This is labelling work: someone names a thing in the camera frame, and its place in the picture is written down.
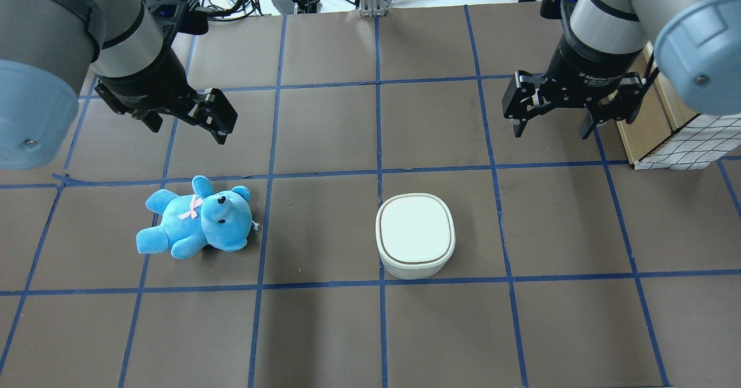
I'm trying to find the grid-patterned cardboard box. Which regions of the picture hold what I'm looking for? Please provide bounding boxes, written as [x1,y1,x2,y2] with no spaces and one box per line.
[617,74,740,171]

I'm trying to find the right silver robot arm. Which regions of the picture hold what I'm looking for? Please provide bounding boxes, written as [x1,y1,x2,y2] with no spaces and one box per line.
[502,0,740,139]

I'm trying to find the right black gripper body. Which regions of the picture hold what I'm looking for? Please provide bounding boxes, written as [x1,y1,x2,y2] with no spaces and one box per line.
[533,34,641,111]

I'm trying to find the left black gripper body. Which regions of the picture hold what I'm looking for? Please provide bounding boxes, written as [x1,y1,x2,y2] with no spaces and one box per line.
[94,46,194,117]

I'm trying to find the white plastic trash can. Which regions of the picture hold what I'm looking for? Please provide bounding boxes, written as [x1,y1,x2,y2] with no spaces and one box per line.
[374,193,456,280]

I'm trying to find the blue teddy bear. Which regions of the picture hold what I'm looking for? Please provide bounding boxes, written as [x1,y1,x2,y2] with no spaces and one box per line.
[135,176,260,259]

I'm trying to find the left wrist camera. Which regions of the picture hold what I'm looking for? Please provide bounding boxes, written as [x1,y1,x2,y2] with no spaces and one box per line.
[145,0,208,44]

